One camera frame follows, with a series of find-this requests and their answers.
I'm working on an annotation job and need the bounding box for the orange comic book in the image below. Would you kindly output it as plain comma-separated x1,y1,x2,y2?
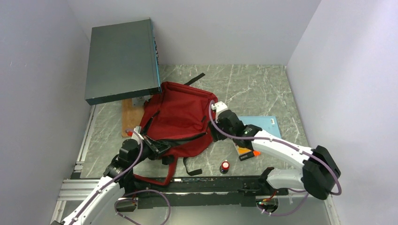
235,145,252,156

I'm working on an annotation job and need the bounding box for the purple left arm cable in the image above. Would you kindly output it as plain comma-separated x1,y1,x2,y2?
69,128,172,225

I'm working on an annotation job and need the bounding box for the wooden board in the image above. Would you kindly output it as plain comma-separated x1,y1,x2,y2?
121,99,144,138

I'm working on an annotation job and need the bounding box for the red backpack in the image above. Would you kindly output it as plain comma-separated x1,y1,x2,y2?
135,73,218,186

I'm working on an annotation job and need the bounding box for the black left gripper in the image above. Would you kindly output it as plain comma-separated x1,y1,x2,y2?
130,135,170,167

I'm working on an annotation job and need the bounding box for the dark grey box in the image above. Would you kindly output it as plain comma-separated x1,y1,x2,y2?
84,19,161,105

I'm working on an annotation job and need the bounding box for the black mounting rail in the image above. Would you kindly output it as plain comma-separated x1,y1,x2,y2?
133,176,288,209

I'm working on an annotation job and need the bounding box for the orange highlighter marker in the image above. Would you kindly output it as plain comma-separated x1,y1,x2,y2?
239,151,261,161

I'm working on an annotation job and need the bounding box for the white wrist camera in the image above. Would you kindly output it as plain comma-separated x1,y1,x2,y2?
125,126,142,138
210,101,228,113

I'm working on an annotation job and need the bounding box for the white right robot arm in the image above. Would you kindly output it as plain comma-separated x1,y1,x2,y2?
208,105,342,200

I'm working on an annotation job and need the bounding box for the light blue book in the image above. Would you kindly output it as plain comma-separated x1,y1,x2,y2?
238,116,282,138

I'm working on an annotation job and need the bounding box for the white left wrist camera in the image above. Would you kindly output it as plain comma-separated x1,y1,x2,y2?
125,126,142,138

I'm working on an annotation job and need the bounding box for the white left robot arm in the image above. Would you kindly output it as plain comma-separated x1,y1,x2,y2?
51,134,171,225

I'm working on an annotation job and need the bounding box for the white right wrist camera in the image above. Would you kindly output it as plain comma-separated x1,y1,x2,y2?
210,101,228,113

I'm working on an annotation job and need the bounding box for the metal post with base plate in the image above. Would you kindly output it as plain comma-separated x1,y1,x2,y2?
132,95,152,106

